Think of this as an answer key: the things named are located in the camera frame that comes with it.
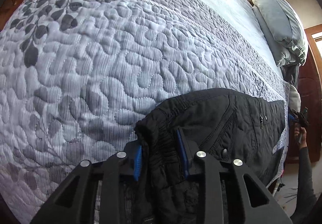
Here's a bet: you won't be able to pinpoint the wooden door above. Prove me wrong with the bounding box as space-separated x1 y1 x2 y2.
298 25 321 163

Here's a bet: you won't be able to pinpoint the right hand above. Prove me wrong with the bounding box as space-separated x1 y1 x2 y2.
294 123 307 149

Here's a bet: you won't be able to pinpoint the white fleece blanket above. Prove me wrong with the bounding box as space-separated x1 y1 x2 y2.
289 85 301 112

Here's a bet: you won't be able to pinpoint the right forearm dark sleeve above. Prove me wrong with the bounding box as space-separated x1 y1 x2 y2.
290 147 317 223

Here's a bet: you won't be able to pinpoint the grey quilted floral bedspread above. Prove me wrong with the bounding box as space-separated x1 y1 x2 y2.
1 0 289 223

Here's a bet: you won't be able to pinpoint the grey-green duvet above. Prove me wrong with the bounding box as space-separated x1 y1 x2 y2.
252 0 308 67

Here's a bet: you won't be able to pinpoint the black pants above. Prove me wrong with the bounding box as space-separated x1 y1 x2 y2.
95 88 288 224

